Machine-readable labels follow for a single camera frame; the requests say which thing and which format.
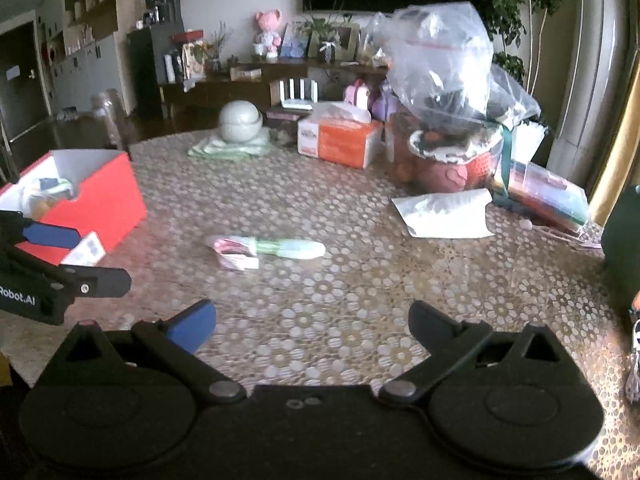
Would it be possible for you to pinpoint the pink plush pig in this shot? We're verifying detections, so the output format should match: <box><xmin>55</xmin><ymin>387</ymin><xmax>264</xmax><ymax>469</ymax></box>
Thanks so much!
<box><xmin>252</xmin><ymin>9</ymin><xmax>283</xmax><ymax>58</ymax></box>

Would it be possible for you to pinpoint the black coffee machine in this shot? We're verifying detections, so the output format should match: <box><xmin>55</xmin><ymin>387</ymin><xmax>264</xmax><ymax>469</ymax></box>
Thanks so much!
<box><xmin>145</xmin><ymin>0</ymin><xmax>182</xmax><ymax>28</ymax></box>

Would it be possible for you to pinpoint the blue picture frame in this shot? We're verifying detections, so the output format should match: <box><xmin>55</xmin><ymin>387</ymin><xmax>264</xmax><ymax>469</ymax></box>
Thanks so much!
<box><xmin>280</xmin><ymin>23</ymin><xmax>308</xmax><ymax>58</ymax></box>

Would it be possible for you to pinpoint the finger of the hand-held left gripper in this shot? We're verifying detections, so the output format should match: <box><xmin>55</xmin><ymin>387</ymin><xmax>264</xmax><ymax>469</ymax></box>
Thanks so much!
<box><xmin>0</xmin><ymin>211</ymin><xmax>81</xmax><ymax>250</ymax></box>
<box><xmin>15</xmin><ymin>246</ymin><xmax>132</xmax><ymax>298</ymax></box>

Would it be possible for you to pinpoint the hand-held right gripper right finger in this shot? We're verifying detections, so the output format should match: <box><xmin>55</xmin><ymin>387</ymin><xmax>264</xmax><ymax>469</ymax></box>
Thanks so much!
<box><xmin>377</xmin><ymin>301</ymin><xmax>578</xmax><ymax>406</ymax></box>

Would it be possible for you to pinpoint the white router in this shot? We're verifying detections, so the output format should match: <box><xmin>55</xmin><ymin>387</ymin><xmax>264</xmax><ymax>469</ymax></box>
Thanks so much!
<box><xmin>277</xmin><ymin>77</ymin><xmax>321</xmax><ymax>110</ymax></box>

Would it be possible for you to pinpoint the patterned tablecloth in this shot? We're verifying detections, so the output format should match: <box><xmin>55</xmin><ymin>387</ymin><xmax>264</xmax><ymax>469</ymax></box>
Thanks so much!
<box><xmin>0</xmin><ymin>130</ymin><xmax>640</xmax><ymax>466</ymax></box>

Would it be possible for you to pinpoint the wooden photo frame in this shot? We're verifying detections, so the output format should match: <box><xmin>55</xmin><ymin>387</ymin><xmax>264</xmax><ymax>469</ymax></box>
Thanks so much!
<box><xmin>307</xmin><ymin>22</ymin><xmax>361</xmax><ymax>61</ymax></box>

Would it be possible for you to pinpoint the red shoe box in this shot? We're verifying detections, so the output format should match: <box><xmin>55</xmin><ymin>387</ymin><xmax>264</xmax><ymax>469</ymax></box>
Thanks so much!
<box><xmin>0</xmin><ymin>149</ymin><xmax>148</xmax><ymax>267</ymax></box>

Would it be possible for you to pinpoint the pink knitted toy in bag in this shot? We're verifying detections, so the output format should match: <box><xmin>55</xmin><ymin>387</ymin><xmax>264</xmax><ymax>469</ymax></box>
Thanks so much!
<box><xmin>387</xmin><ymin>120</ymin><xmax>506</xmax><ymax>195</ymax></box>

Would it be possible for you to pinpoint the pink green wrapped item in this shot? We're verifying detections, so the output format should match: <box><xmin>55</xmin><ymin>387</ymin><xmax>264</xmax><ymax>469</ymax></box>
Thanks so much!
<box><xmin>207</xmin><ymin>235</ymin><xmax>327</xmax><ymax>271</ymax></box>

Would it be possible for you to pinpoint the small plant in white vase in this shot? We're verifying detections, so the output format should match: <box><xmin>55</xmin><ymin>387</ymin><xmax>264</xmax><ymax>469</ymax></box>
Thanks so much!
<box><xmin>300</xmin><ymin>7</ymin><xmax>346</xmax><ymax>58</ymax></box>

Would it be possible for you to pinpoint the patterned snack bag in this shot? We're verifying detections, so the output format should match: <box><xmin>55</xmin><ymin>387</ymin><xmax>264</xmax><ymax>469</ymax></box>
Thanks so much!
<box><xmin>182</xmin><ymin>40</ymin><xmax>206</xmax><ymax>81</ymax></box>

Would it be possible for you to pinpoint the small white patterned packet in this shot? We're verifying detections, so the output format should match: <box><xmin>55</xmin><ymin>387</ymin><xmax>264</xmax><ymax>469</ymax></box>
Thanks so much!
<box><xmin>62</xmin><ymin>232</ymin><xmax>106</xmax><ymax>267</ymax></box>

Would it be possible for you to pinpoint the vase with twigs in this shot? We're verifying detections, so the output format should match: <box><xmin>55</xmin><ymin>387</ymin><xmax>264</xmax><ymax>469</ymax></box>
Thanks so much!
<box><xmin>205</xmin><ymin>22</ymin><xmax>233</xmax><ymax>73</ymax></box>

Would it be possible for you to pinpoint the wall shelving unit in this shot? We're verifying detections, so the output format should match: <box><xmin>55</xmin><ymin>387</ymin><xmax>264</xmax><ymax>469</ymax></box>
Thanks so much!
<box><xmin>35</xmin><ymin>0</ymin><xmax>126</xmax><ymax>111</ymax></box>

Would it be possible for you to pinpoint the clear pouch of coloured paper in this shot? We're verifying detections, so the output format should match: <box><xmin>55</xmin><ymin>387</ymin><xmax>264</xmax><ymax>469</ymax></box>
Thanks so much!
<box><xmin>492</xmin><ymin>160</ymin><xmax>591</xmax><ymax>233</ymax></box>

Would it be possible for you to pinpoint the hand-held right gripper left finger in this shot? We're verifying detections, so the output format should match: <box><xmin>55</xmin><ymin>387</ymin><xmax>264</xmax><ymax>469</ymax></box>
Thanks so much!
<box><xmin>62</xmin><ymin>299</ymin><xmax>247</xmax><ymax>406</ymax></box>

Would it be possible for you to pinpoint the small pink toy bag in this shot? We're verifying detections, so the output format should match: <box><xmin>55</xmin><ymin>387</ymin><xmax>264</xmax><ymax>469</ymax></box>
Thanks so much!
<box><xmin>344</xmin><ymin>79</ymin><xmax>376</xmax><ymax>111</ymax></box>

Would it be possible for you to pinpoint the orange white tissue box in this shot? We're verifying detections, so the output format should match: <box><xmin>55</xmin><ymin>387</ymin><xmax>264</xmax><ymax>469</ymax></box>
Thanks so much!
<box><xmin>296</xmin><ymin>102</ymin><xmax>383</xmax><ymax>170</ymax></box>

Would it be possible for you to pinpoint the wooden television console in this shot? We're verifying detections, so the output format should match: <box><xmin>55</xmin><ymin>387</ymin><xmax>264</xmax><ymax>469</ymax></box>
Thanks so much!
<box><xmin>160</xmin><ymin>60</ymin><xmax>396</xmax><ymax>121</ymax></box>

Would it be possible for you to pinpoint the green folded cloth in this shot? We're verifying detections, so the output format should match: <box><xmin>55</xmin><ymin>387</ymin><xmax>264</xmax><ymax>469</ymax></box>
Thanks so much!
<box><xmin>187</xmin><ymin>130</ymin><xmax>273</xmax><ymax>161</ymax></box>

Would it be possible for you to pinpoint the large clear zip bag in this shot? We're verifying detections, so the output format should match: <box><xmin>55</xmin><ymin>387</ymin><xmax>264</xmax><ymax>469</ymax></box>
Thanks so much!
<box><xmin>372</xmin><ymin>2</ymin><xmax>542</xmax><ymax>133</ymax></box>

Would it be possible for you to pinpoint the dark wooden door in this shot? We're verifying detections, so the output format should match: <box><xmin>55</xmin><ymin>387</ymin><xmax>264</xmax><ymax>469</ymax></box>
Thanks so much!
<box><xmin>0</xmin><ymin>22</ymin><xmax>51</xmax><ymax>141</ymax></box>

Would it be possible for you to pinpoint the white standing air conditioner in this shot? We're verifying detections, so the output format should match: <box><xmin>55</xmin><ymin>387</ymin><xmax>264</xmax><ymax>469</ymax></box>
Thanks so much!
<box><xmin>547</xmin><ymin>0</ymin><xmax>631</xmax><ymax>181</ymax></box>

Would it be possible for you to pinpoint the yellow curtain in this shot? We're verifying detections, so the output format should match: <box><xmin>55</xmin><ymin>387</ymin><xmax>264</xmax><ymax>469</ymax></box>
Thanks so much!
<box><xmin>587</xmin><ymin>60</ymin><xmax>640</xmax><ymax>211</ymax></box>

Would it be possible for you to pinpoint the tall potted plant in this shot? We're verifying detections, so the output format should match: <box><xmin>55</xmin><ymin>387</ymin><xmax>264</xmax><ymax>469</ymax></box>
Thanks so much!
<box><xmin>480</xmin><ymin>0</ymin><xmax>571</xmax><ymax>86</ymax></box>

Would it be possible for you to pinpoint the black cabinet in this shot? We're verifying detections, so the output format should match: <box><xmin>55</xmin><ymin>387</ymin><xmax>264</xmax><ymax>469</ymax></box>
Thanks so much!
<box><xmin>126</xmin><ymin>25</ymin><xmax>186</xmax><ymax>121</ymax></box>

